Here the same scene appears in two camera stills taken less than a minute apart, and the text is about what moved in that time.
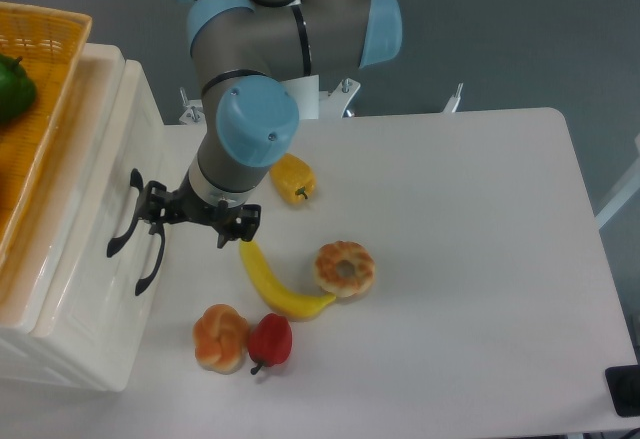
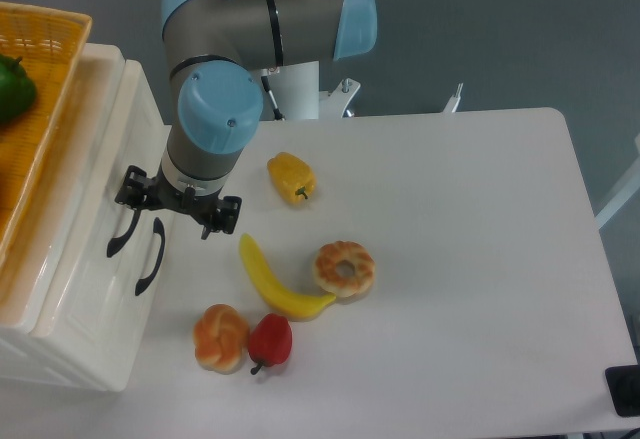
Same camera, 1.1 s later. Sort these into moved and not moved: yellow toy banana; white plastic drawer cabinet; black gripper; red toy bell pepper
Moved: black gripper
Not moved: red toy bell pepper; white plastic drawer cabinet; yellow toy banana
